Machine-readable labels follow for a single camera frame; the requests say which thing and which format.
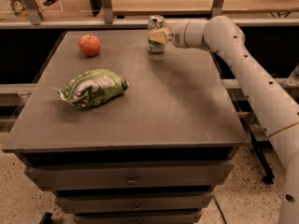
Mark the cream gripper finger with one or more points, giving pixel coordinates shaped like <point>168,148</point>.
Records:
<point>161,35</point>

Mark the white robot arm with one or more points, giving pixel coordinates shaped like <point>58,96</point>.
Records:
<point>274,108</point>

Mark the red apple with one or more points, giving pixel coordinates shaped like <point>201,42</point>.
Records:
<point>89,45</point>

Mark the green chip bag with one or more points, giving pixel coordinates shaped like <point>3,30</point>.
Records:
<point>92,88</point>

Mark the grey drawer cabinet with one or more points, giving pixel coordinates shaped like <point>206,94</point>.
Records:
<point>175,130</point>

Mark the wooden shelf with metal posts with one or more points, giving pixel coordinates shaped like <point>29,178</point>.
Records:
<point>77,13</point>

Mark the small black object on shelf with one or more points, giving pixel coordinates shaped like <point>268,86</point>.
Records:
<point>49,2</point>

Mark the orange juice carton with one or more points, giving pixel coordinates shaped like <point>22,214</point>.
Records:
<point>19,9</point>

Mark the top drawer knob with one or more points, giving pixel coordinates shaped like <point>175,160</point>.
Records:
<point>131,181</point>

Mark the black table leg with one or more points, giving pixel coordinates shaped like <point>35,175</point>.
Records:
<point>258,141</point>

